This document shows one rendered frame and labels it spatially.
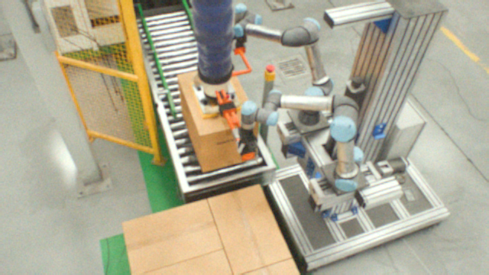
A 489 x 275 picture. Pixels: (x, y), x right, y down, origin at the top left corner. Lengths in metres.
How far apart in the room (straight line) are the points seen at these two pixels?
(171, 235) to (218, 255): 0.34
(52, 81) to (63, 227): 1.30
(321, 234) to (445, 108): 2.21
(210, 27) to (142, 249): 1.46
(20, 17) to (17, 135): 1.98
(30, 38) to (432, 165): 3.45
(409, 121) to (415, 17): 0.84
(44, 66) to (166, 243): 1.37
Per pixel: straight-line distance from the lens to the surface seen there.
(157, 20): 4.60
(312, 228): 3.32
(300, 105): 2.17
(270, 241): 2.85
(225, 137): 2.72
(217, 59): 2.51
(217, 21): 2.35
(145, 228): 2.93
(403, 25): 2.08
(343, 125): 1.99
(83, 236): 3.64
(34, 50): 2.85
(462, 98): 5.08
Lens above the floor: 3.09
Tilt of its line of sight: 51 degrees down
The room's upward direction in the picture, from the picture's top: 3 degrees clockwise
